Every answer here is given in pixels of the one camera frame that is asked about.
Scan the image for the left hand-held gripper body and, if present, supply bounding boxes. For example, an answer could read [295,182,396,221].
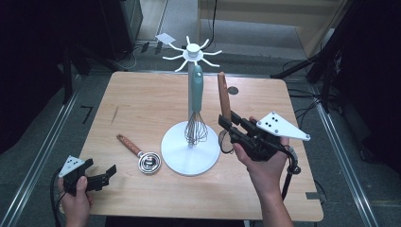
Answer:
[58,155,111,197]

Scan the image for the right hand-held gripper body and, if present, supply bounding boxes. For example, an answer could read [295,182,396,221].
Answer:
[230,111,311,163]

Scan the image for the mesh strainer with wooden handle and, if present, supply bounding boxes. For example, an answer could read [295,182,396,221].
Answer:
[217,71,236,155]

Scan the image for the steel measuring cup wooden handle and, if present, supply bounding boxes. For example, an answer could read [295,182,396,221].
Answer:
[115,133,163,175]

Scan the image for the whisk with teal handle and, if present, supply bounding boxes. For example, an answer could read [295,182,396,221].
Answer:
[183,64,209,148]

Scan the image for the white utensil stand with hooks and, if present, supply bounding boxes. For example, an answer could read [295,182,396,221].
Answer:
[160,35,223,177]

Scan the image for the person's left hand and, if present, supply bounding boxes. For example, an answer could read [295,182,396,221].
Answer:
[57,175,95,227]

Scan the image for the person's right hand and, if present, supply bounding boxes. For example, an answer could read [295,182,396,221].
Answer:
[232,115,291,199]

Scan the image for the black metal stand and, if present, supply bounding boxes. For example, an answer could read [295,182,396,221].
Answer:
[61,44,93,106]

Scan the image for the light wooden desk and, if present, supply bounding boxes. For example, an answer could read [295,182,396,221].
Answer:
[198,0,351,59]

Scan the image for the black cabinet with glass door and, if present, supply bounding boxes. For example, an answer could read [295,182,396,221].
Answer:
[100,0,145,61]

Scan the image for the metal floor rail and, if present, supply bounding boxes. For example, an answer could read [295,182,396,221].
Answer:
[0,75,84,227]
[310,85,380,227]

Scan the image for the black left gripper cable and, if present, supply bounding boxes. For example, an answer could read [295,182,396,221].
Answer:
[48,168,65,227]

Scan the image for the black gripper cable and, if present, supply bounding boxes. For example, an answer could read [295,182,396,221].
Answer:
[48,168,65,227]
[279,145,303,201]

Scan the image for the black floor cables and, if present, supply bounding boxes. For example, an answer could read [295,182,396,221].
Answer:
[283,59,343,131]

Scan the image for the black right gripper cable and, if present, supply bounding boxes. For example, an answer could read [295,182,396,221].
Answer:
[279,145,303,201]

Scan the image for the black hanging cable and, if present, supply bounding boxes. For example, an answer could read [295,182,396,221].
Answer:
[209,0,218,52]

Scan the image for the white floor cable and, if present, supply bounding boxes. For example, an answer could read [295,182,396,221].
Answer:
[113,46,140,71]

